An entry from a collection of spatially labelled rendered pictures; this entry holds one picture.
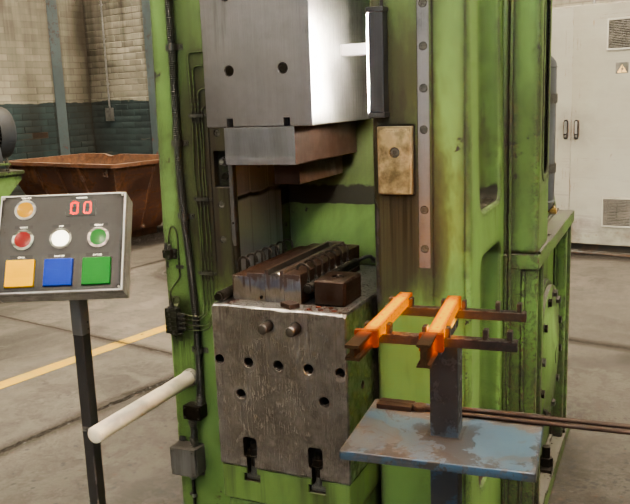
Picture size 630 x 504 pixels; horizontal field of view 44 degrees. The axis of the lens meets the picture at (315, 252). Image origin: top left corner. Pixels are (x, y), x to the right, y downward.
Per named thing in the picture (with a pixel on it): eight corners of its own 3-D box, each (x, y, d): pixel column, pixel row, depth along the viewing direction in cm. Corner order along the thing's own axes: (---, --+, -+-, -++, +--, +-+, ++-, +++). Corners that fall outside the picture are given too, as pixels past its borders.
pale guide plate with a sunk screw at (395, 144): (412, 195, 197) (411, 126, 193) (377, 194, 200) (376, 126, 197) (414, 194, 199) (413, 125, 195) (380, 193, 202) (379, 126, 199)
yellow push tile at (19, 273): (32, 286, 205) (34, 258, 207) (3, 287, 205) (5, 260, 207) (34, 288, 207) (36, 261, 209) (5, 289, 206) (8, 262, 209)
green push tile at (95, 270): (109, 283, 205) (110, 255, 207) (80, 284, 205) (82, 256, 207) (111, 285, 207) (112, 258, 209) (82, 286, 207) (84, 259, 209)
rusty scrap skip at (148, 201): (119, 250, 785) (112, 164, 768) (6, 236, 893) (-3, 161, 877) (202, 231, 881) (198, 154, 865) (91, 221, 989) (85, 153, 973)
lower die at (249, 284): (301, 304, 202) (300, 271, 200) (233, 298, 210) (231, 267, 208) (359, 269, 239) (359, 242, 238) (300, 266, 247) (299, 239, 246)
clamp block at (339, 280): (345, 307, 197) (344, 282, 196) (314, 305, 200) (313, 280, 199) (362, 296, 208) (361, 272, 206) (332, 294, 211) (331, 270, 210)
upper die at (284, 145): (295, 165, 195) (294, 126, 193) (225, 165, 203) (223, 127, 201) (356, 151, 232) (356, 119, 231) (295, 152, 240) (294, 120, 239)
